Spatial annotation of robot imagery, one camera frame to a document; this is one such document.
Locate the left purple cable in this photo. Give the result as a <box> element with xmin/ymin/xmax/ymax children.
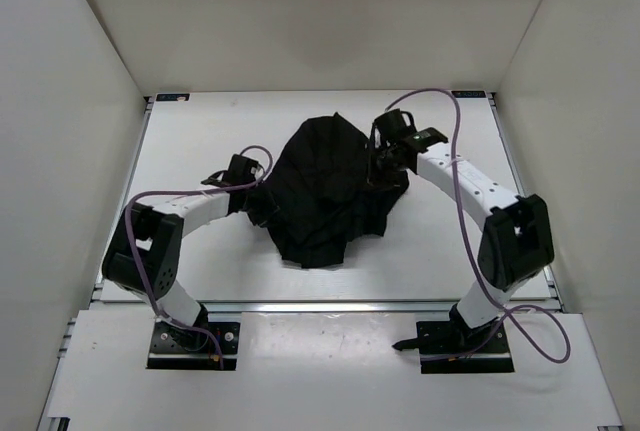
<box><xmin>124</xmin><ymin>145</ymin><xmax>275</xmax><ymax>365</ymax></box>

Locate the corner label sticker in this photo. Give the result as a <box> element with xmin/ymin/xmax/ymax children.
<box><xmin>452</xmin><ymin>90</ymin><xmax>486</xmax><ymax>99</ymax></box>
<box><xmin>155</xmin><ymin>93</ymin><xmax>190</xmax><ymax>102</ymax></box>

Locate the aluminium front rail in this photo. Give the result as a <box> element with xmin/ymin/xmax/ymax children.
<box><xmin>89</xmin><ymin>298</ymin><xmax>561</xmax><ymax>314</ymax></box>

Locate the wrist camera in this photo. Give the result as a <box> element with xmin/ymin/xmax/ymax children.
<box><xmin>372</xmin><ymin>108</ymin><xmax>449</xmax><ymax>153</ymax></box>
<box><xmin>201</xmin><ymin>154</ymin><xmax>262</xmax><ymax>188</ymax></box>

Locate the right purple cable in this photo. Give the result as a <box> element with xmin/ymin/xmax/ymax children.
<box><xmin>389</xmin><ymin>88</ymin><xmax>572</xmax><ymax>365</ymax></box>

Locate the right corner label sticker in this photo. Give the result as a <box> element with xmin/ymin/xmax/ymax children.
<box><xmin>452</xmin><ymin>90</ymin><xmax>486</xmax><ymax>99</ymax></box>

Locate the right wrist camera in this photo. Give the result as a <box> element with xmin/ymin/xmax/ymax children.
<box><xmin>372</xmin><ymin>108</ymin><xmax>449</xmax><ymax>153</ymax></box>

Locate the purple cable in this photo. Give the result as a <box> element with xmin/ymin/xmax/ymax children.
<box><xmin>124</xmin><ymin>145</ymin><xmax>275</xmax><ymax>365</ymax></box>
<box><xmin>389</xmin><ymin>88</ymin><xmax>572</xmax><ymax>365</ymax></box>

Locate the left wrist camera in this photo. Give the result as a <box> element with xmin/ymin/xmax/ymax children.
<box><xmin>201</xmin><ymin>154</ymin><xmax>262</xmax><ymax>188</ymax></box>

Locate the black skirt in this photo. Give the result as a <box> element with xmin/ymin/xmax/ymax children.
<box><xmin>265</xmin><ymin>113</ymin><xmax>409</xmax><ymax>269</ymax></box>

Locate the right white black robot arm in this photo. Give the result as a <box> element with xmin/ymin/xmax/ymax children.
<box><xmin>370</xmin><ymin>127</ymin><xmax>555</xmax><ymax>352</ymax></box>

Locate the left corner label sticker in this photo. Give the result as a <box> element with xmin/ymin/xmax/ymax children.
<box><xmin>155</xmin><ymin>93</ymin><xmax>190</xmax><ymax>102</ymax></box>

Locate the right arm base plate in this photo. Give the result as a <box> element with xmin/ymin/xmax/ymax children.
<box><xmin>392</xmin><ymin>321</ymin><xmax>515</xmax><ymax>374</ymax></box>

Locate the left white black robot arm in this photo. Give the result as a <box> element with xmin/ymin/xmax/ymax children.
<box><xmin>101</xmin><ymin>186</ymin><xmax>278</xmax><ymax>349</ymax></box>

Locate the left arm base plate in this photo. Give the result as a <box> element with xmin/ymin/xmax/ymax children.
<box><xmin>146</xmin><ymin>319</ymin><xmax>241</xmax><ymax>371</ymax></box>

